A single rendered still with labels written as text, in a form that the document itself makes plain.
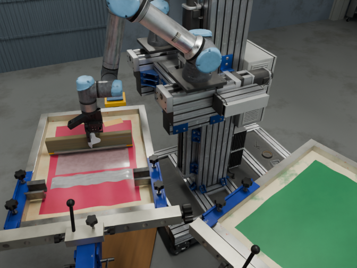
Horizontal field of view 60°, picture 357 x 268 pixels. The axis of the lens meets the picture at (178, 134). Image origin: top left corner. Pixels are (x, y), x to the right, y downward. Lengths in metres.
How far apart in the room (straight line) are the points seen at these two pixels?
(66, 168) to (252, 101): 0.96
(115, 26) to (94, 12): 3.43
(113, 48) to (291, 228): 1.05
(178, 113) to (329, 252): 0.88
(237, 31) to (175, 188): 1.24
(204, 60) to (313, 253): 0.85
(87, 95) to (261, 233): 0.91
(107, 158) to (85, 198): 0.26
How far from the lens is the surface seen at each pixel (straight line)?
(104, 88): 1.38
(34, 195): 1.41
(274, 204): 1.39
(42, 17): 4.75
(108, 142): 1.57
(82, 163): 1.56
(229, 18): 1.73
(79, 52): 4.96
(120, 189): 1.40
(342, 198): 1.54
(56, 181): 1.50
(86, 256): 1.13
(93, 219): 1.10
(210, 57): 1.33
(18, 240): 1.24
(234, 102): 1.57
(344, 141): 3.62
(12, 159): 3.29
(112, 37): 1.42
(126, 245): 2.35
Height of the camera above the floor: 1.98
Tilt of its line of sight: 37 degrees down
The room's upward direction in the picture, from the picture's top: 1 degrees clockwise
